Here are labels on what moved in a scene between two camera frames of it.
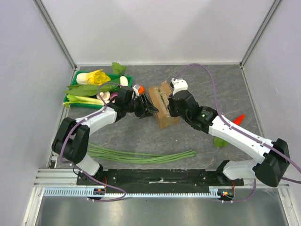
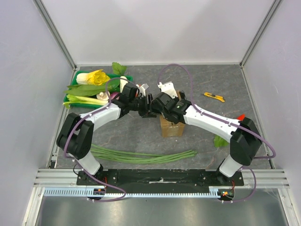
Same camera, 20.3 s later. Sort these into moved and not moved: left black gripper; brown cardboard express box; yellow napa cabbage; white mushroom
Moved: brown cardboard express box
Not moved: white mushroom; yellow napa cabbage; left black gripper
